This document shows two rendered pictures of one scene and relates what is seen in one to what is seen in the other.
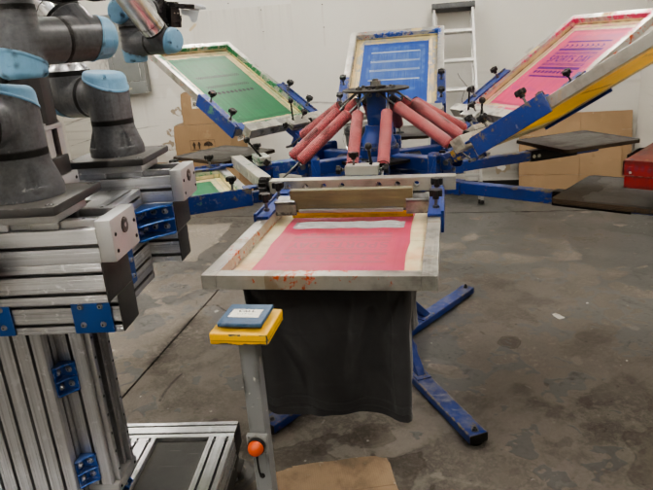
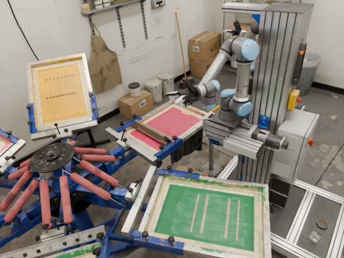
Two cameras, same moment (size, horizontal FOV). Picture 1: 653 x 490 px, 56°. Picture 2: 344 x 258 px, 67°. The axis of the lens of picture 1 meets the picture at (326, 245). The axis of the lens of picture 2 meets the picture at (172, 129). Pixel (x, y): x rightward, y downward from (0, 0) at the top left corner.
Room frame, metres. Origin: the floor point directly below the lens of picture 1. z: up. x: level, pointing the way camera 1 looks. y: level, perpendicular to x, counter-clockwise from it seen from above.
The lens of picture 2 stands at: (3.40, 1.21, 2.43)
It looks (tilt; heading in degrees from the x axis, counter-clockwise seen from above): 36 degrees down; 216
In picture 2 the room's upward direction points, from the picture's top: 6 degrees counter-clockwise
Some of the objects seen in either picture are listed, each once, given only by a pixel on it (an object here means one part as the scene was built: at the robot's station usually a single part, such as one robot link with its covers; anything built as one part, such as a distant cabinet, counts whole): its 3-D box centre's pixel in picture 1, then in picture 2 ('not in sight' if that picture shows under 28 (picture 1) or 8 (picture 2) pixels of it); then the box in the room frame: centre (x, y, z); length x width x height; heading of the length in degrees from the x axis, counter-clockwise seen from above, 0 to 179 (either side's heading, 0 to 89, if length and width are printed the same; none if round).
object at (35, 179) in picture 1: (22, 172); not in sight; (1.27, 0.62, 1.31); 0.15 x 0.15 x 0.10
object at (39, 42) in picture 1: (26, 42); not in sight; (1.03, 0.45, 1.56); 0.11 x 0.08 x 0.11; 149
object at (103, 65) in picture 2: not in sight; (102, 58); (0.81, -1.84, 1.06); 0.53 x 0.07 x 1.05; 168
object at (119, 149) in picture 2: not in sight; (119, 151); (2.30, -0.17, 1.02); 0.17 x 0.06 x 0.05; 168
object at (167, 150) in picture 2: (273, 211); (169, 149); (2.05, 0.17, 0.98); 0.30 x 0.05 x 0.07; 168
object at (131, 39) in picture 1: (137, 44); (208, 100); (2.05, 0.55, 1.56); 0.11 x 0.08 x 0.11; 61
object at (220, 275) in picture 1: (341, 232); (166, 125); (1.75, -0.05, 0.97); 0.79 x 0.58 x 0.04; 168
